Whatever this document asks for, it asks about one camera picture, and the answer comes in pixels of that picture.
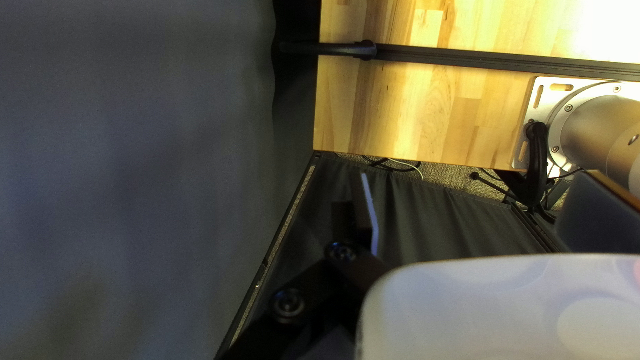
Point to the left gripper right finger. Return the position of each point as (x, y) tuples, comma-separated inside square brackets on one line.
[(600, 220)]

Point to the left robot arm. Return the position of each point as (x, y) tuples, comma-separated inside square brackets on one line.
[(590, 130)]

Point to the black frame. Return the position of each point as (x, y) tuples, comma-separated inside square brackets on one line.
[(450, 56)]

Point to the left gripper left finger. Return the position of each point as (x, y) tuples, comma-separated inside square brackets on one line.
[(310, 320)]

